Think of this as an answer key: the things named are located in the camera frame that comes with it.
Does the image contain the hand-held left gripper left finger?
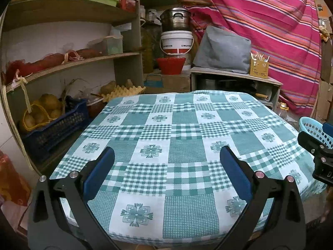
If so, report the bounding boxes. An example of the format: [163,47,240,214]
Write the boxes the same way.
[27,146,123,250]

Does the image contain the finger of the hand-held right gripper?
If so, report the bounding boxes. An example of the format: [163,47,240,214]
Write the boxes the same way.
[297,131,333,160]
[322,122,333,139]

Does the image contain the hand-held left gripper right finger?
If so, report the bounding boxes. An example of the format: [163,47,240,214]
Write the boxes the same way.
[216,146,307,250]

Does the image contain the light blue plastic basket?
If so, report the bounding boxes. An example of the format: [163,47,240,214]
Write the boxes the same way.
[299,117,333,150]

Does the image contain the small oil bottle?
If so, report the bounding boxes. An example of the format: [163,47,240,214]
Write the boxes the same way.
[277,102,289,121]

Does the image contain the dark blue plastic crate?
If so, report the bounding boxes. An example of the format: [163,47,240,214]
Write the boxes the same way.
[22,96,90,162]

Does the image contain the green checked tablecloth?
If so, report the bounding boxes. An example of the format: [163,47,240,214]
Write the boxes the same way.
[49,90,327,246]

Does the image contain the yellow egg tray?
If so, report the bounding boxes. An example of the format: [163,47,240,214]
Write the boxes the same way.
[100,85,147,103]

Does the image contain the yellow net bag of potatoes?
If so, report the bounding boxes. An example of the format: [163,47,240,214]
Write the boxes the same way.
[19,94,63,133]

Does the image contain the large potato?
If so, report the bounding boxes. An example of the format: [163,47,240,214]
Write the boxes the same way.
[100,81,117,95]

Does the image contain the orange plastic bag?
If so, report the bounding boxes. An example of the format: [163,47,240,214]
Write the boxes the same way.
[0,150,32,206]

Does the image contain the yellow utensil holder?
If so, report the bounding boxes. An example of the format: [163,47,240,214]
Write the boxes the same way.
[250,59,270,79]

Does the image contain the steel pot in cabinet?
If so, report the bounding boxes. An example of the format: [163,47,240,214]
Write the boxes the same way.
[198,78,217,90]

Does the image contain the small wooden cabinet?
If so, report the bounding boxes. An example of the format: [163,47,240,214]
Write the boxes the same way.
[189,67,283,110]

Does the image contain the yellow dried bunch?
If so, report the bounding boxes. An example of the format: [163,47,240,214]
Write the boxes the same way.
[320,22,332,42]

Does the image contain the bundle of wooden utensils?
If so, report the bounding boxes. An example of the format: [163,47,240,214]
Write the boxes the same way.
[250,52,270,63]

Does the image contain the brown cardboard box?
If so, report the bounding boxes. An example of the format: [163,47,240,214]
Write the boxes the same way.
[143,73,191,93]

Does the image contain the red net bag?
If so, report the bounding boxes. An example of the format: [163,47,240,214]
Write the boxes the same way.
[5,48,103,84]

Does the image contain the grey cushion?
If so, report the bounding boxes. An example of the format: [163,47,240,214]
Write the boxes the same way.
[193,25,252,74]

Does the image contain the red plastic bowl basket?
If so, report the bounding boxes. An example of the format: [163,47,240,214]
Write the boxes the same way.
[156,57,186,75]

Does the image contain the clear plastic container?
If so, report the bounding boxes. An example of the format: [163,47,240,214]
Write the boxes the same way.
[94,35,123,56]

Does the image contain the red striped cloth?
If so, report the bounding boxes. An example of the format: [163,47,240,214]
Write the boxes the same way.
[174,0,323,116]

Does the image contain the large yellow oil jug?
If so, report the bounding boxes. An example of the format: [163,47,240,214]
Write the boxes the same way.
[140,19,154,73]

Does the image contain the white plastic bucket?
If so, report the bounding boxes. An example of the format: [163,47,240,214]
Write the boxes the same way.
[160,31,194,71]

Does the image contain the wooden shelf unit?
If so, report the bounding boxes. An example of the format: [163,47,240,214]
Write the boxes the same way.
[0,0,180,175]

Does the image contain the steel cooking pot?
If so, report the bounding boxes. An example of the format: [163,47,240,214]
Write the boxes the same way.
[159,8,194,32]

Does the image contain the small red plastic basket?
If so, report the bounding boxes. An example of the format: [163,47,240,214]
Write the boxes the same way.
[118,0,138,13]

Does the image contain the cardboard sheets on wall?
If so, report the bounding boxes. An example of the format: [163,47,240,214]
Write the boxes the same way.
[311,0,333,120]

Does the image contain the pan with wooden handle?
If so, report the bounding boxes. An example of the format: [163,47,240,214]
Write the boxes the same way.
[245,82,271,102]

